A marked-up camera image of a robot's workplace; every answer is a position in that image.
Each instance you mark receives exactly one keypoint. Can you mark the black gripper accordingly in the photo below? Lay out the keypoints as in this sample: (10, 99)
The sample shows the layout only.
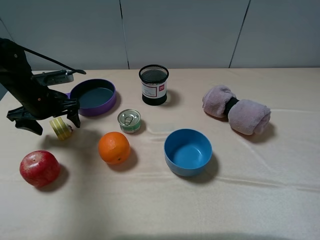
(39, 103)

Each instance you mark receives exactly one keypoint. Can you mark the yellow toy cake slice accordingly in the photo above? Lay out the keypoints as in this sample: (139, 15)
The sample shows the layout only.
(62, 130)

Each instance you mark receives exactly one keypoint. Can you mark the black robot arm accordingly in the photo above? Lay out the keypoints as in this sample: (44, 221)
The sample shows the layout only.
(15, 69)

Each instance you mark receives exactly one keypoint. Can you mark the red apple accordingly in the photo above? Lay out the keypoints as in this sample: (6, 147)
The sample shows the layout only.
(39, 168)

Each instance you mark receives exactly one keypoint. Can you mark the purple frying pan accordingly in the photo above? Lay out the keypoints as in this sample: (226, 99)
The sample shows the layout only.
(95, 96)

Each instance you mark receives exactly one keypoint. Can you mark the orange fruit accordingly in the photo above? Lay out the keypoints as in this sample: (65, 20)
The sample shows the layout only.
(114, 148)

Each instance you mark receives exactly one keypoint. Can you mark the small tin can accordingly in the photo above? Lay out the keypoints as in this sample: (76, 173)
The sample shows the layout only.
(129, 121)

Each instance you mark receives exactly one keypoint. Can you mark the black mesh pen holder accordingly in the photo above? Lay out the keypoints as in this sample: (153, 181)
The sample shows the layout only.
(154, 84)

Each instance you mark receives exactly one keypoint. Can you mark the blue plastic bowl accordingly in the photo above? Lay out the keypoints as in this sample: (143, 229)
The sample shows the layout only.
(187, 152)

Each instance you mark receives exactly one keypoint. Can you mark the rolled pink towel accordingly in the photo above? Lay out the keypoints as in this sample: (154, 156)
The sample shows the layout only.
(244, 116)

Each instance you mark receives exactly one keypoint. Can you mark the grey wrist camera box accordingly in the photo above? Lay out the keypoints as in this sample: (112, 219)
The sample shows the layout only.
(54, 77)

